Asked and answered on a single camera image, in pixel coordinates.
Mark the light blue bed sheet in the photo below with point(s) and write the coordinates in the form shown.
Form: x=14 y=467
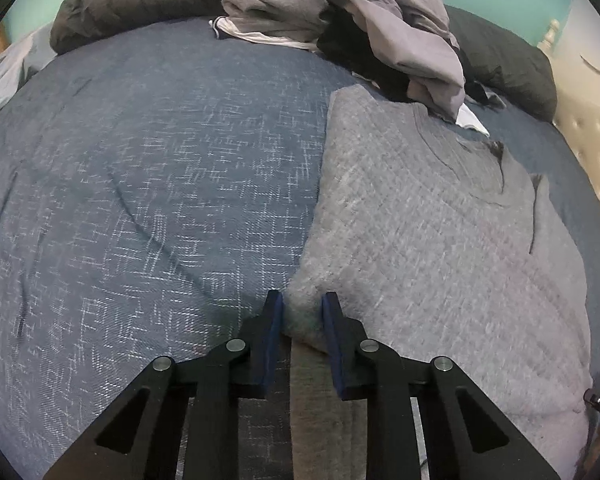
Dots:
x=10 y=75

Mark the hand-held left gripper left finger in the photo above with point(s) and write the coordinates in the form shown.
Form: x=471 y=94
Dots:
x=275 y=340

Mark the cream tufted headboard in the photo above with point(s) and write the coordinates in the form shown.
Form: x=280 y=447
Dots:
x=590 y=125

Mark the grey sweatshirt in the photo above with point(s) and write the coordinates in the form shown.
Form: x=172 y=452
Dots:
x=275 y=12

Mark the white cloth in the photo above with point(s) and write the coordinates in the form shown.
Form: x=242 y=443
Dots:
x=470 y=120

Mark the pile of clothes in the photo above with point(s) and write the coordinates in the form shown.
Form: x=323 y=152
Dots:
x=405 y=35

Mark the black garment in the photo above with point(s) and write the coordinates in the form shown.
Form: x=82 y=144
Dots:
x=360 y=55

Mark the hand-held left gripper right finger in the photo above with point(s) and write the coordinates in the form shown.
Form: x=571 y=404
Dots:
x=332 y=345

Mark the white garment with dark trim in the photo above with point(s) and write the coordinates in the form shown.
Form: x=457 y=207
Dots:
x=260 y=37

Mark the blue patterned bedspread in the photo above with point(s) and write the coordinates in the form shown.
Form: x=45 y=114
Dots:
x=130 y=185

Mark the grey knit sweater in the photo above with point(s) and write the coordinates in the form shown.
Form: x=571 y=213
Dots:
x=430 y=240

